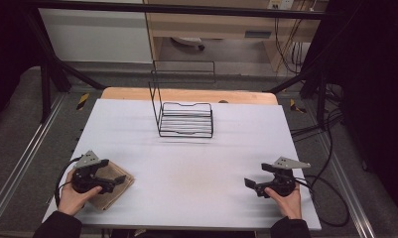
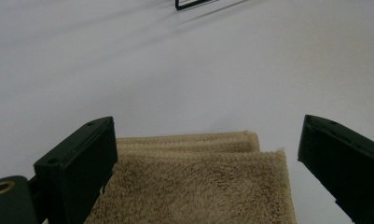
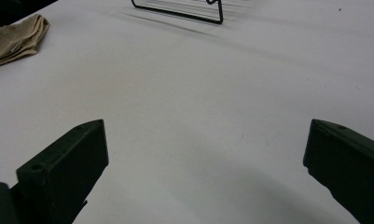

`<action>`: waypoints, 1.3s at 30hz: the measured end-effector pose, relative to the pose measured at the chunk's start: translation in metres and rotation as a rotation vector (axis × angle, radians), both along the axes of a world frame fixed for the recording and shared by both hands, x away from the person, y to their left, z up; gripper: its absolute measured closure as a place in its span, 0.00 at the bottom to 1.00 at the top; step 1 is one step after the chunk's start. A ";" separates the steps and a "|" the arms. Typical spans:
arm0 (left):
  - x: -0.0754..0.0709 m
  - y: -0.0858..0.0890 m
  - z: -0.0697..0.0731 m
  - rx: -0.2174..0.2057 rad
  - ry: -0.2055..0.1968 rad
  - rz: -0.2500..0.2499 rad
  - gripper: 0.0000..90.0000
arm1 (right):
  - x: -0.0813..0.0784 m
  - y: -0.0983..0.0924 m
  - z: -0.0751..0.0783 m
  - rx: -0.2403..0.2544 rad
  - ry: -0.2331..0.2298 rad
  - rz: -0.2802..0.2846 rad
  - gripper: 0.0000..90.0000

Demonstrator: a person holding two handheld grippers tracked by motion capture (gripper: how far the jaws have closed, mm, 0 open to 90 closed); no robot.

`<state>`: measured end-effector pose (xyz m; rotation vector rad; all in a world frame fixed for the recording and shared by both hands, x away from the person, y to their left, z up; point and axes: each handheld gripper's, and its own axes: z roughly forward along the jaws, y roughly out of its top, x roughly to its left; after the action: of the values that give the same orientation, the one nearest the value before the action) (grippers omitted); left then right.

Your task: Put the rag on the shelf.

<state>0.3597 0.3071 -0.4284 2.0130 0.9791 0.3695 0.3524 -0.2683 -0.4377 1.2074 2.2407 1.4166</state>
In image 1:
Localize wall power outlet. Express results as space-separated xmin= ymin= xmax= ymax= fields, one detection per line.
xmin=267 ymin=0 xmax=295 ymax=11

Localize person's right hand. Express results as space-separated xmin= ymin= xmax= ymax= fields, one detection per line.
xmin=263 ymin=182 xmax=303 ymax=220

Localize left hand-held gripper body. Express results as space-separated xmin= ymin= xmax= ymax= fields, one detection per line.
xmin=70 ymin=150 xmax=117 ymax=194

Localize wooden table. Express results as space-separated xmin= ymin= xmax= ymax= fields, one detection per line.
xmin=100 ymin=86 xmax=280 ymax=106

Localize black metal frame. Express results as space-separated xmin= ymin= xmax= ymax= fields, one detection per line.
xmin=21 ymin=0 xmax=353 ymax=124

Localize aluminium rail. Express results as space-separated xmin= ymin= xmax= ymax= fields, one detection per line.
xmin=318 ymin=131 xmax=377 ymax=238
xmin=0 ymin=93 xmax=67 ymax=229

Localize person's left hand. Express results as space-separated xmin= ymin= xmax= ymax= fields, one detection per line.
xmin=57 ymin=172 xmax=103 ymax=217

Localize office chair base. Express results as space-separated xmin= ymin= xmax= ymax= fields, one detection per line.
xmin=170 ymin=36 xmax=206 ymax=52

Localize bundle of floor cables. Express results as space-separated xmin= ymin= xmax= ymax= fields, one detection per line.
xmin=290 ymin=82 xmax=345 ymax=144

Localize white cabinet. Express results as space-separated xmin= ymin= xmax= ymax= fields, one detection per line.
xmin=38 ymin=7 xmax=154 ymax=64

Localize beige towel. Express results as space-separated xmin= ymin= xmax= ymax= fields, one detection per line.
xmin=86 ymin=160 xmax=136 ymax=212

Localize black wire rack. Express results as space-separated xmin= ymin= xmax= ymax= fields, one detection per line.
xmin=148 ymin=59 xmax=217 ymax=139

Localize white board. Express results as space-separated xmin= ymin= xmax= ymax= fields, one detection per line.
xmin=41 ymin=98 xmax=323 ymax=232

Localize black curtain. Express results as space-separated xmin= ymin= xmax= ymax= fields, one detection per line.
xmin=0 ymin=0 xmax=44 ymax=125
xmin=319 ymin=0 xmax=398 ymax=216

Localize hanging desk cables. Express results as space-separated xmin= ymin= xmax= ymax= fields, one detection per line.
xmin=273 ymin=16 xmax=304 ymax=75

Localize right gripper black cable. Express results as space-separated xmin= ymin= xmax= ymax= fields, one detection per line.
xmin=293 ymin=175 xmax=350 ymax=228

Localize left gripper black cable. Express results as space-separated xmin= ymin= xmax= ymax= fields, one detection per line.
xmin=54 ymin=156 xmax=83 ymax=208

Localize light wooden desk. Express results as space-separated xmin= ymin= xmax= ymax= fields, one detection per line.
xmin=143 ymin=0 xmax=330 ymax=72

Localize yellow black tape marker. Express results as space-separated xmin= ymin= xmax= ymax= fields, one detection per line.
xmin=289 ymin=98 xmax=308 ymax=114
xmin=75 ymin=92 xmax=90 ymax=111

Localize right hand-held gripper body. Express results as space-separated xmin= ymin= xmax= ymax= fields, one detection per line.
xmin=255 ymin=156 xmax=312 ymax=199

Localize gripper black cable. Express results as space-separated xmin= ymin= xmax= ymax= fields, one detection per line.
xmin=54 ymin=156 xmax=83 ymax=208
xmin=293 ymin=175 xmax=350 ymax=228

